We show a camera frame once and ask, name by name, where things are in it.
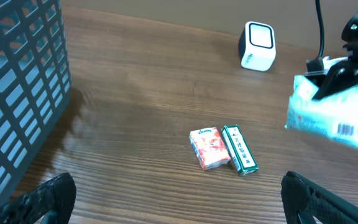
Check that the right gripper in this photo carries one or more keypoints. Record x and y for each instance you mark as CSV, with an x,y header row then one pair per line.
x,y
343,75

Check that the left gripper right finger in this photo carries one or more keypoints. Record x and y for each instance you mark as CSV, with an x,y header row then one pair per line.
x,y
305,202

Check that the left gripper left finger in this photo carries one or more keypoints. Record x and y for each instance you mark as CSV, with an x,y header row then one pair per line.
x,y
51,202

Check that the green white medicine box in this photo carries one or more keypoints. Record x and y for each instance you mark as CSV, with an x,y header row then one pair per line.
x,y
239,151

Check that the green 3M gloves bag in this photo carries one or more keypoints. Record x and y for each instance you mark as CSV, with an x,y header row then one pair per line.
x,y
335,116

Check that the orange tissue pack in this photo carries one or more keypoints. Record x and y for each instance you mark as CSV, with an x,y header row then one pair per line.
x,y
209,148

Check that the white barcode scanner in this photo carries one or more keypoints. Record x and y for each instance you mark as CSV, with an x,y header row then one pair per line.
x,y
257,49

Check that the grey plastic mesh basket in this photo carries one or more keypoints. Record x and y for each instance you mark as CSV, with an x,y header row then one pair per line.
x,y
35,83

